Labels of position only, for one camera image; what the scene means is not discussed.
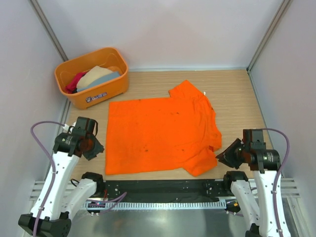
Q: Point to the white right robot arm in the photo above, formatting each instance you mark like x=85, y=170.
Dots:
x=255, y=181

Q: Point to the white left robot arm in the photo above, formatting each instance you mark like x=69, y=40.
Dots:
x=52, y=214

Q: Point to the orange plastic bin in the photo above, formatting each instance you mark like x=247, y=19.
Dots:
x=109, y=58

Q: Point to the beige folded shirt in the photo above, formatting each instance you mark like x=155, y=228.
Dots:
x=91, y=76

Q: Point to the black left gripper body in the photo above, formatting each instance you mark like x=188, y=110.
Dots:
x=94, y=147

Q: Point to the blue grey folded shirt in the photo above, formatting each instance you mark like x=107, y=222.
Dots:
x=103, y=79

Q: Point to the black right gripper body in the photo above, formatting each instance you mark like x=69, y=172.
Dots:
x=235, y=154

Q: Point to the red crumpled shirt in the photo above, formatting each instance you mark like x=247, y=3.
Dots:
x=71, y=88

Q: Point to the orange t shirt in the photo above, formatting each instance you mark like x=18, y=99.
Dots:
x=158, y=134

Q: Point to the aluminium frame rail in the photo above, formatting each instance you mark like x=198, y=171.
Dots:
x=158, y=190

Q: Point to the white slotted cable duct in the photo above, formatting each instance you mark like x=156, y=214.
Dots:
x=221, y=204

